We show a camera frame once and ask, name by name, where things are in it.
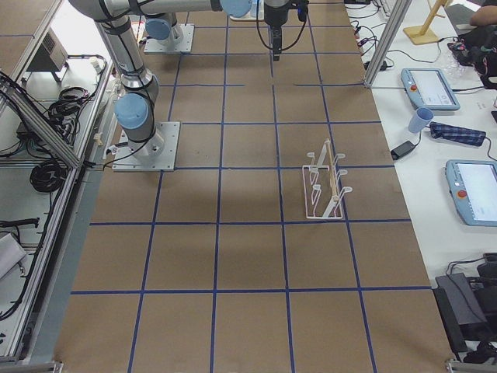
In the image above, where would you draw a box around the near teach pendant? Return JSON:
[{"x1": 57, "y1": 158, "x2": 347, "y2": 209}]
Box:
[{"x1": 445, "y1": 159, "x2": 496, "y2": 227}]

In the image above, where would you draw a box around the black power adapter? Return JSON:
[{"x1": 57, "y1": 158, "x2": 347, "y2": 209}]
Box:
[{"x1": 391, "y1": 141, "x2": 417, "y2": 161}]

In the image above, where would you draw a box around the wooden stand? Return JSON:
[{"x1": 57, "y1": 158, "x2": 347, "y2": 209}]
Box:
[{"x1": 403, "y1": 0, "x2": 447, "y2": 45}]

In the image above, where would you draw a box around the far teach pendant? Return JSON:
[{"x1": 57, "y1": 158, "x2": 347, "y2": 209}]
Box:
[{"x1": 401, "y1": 68, "x2": 461, "y2": 111}]

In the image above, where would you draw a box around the aluminium frame post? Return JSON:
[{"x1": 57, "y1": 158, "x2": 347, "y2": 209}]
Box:
[{"x1": 364, "y1": 0, "x2": 412, "y2": 88}]

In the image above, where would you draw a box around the blue plaid folded umbrella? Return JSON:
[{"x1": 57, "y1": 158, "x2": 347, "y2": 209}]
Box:
[{"x1": 429, "y1": 122, "x2": 486, "y2": 147}]

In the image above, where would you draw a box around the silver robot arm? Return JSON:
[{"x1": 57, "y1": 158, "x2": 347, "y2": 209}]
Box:
[
  {"x1": 145, "y1": 1, "x2": 309, "y2": 61},
  {"x1": 71, "y1": 1, "x2": 251, "y2": 160}
]

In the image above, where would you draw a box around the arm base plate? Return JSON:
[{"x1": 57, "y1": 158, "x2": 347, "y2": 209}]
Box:
[
  {"x1": 111, "y1": 121, "x2": 181, "y2": 172},
  {"x1": 144, "y1": 19, "x2": 194, "y2": 54}
]

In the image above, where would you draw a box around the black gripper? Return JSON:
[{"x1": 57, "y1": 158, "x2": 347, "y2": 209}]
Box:
[{"x1": 264, "y1": 0, "x2": 289, "y2": 61}]

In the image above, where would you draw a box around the blue cup on desk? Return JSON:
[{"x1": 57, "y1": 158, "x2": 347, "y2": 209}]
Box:
[{"x1": 408, "y1": 107, "x2": 434, "y2": 134}]

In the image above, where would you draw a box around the teach pendant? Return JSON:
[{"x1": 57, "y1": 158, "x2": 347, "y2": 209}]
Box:
[
  {"x1": 445, "y1": 159, "x2": 496, "y2": 227},
  {"x1": 401, "y1": 68, "x2": 461, "y2": 111}
]

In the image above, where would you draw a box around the white wire cup rack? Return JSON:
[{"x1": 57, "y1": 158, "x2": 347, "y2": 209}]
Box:
[{"x1": 301, "y1": 138, "x2": 353, "y2": 221}]

